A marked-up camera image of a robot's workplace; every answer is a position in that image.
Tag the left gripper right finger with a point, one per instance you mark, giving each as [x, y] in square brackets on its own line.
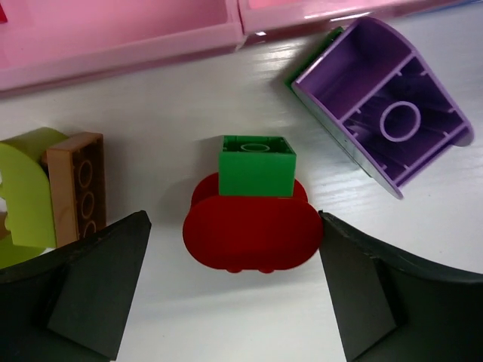
[391, 305]

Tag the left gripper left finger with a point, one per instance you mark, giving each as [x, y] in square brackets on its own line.
[72, 304]

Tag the lime curved lego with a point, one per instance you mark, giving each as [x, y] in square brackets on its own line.
[26, 189]

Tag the tan lego brick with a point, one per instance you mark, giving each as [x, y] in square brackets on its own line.
[78, 189]

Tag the red apple lego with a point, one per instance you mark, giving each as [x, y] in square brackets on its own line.
[238, 233]

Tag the small green lego brick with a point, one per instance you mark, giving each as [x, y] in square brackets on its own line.
[256, 166]

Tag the purple curved lego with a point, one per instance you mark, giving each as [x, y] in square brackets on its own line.
[377, 97]

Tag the red lego brick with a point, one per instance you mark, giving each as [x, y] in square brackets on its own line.
[3, 17]

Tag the large pink bin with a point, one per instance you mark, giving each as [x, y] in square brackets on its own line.
[48, 41]

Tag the small pink bin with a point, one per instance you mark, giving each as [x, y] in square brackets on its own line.
[262, 17]

